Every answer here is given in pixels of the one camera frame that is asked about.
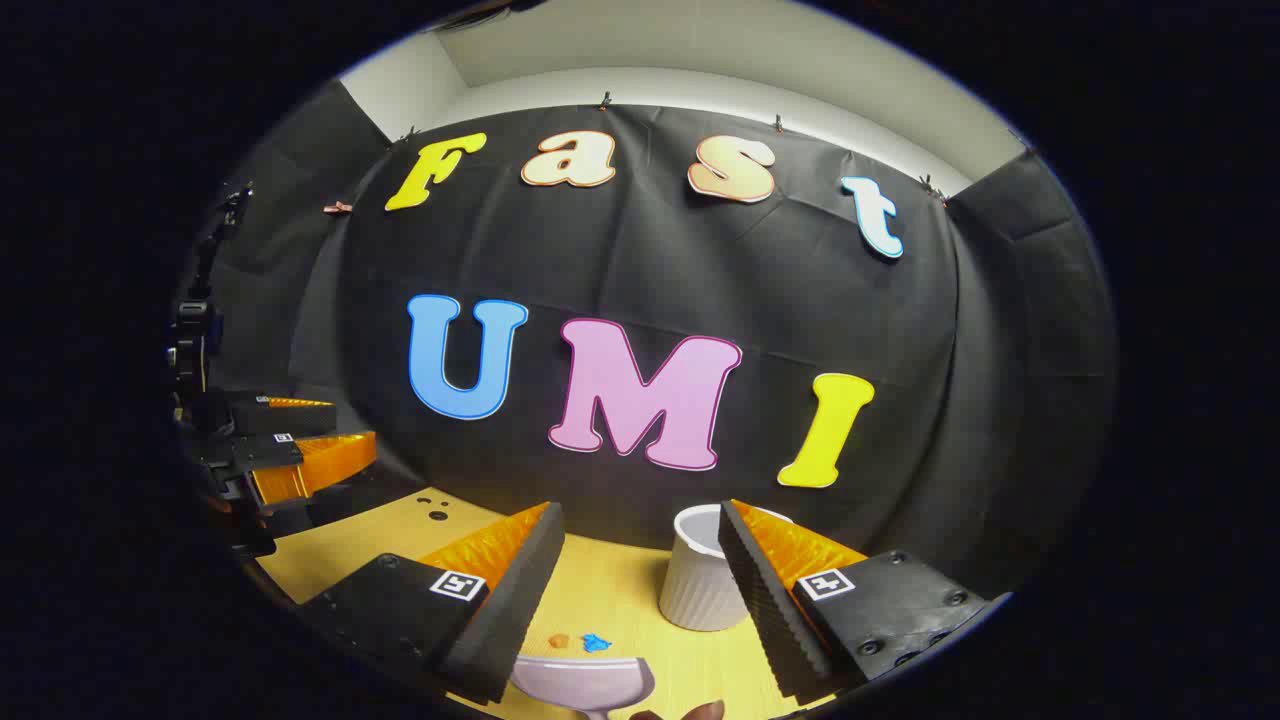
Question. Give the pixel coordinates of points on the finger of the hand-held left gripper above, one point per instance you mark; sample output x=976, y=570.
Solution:
x=265, y=452
x=280, y=418

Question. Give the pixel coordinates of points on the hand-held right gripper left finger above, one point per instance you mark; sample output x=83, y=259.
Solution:
x=515, y=610

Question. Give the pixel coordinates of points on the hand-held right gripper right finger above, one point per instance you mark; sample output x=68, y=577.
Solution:
x=770, y=610

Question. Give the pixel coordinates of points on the white ribbed garbage bin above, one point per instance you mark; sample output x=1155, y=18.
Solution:
x=695, y=585

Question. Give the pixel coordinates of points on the blue paper trash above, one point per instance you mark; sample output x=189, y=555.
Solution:
x=596, y=643

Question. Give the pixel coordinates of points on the lilac dustpan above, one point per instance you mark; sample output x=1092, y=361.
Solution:
x=580, y=680

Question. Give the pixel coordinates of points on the wooden desktop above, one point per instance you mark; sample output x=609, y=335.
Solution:
x=620, y=590

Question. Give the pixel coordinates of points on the black backdrop cloth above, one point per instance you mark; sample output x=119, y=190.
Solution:
x=640, y=250

